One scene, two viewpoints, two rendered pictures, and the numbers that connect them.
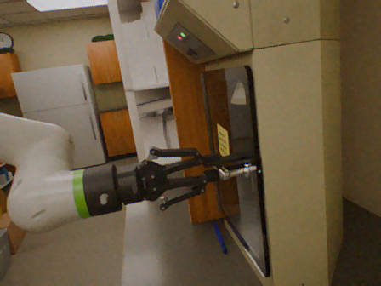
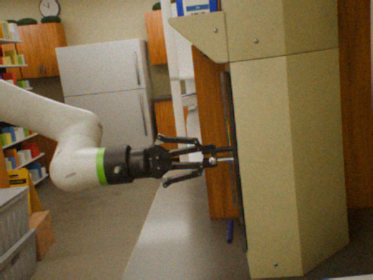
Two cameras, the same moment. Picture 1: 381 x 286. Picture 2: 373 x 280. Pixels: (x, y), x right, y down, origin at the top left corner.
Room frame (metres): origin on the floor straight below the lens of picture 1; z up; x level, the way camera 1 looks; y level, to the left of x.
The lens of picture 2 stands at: (-0.40, -0.21, 1.42)
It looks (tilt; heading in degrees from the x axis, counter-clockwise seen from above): 10 degrees down; 13
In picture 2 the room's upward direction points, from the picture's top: 7 degrees counter-clockwise
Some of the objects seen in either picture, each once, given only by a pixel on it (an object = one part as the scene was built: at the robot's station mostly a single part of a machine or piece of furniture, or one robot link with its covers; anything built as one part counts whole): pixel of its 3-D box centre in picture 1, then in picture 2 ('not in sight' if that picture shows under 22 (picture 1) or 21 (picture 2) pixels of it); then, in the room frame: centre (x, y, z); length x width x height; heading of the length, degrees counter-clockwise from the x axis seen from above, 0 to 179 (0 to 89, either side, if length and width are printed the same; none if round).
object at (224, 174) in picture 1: (227, 168); (221, 156); (0.54, -0.07, 1.20); 0.10 x 0.05 x 0.03; 8
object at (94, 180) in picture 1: (105, 190); (121, 165); (0.52, 0.17, 1.20); 0.12 x 0.06 x 0.09; 8
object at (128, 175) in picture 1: (144, 181); (151, 162); (0.53, 0.09, 1.20); 0.09 x 0.07 x 0.08; 98
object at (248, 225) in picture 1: (230, 160); (232, 152); (0.62, -0.09, 1.19); 0.30 x 0.01 x 0.40; 8
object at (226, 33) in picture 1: (191, 36); (200, 43); (0.61, -0.04, 1.46); 0.32 x 0.11 x 0.10; 8
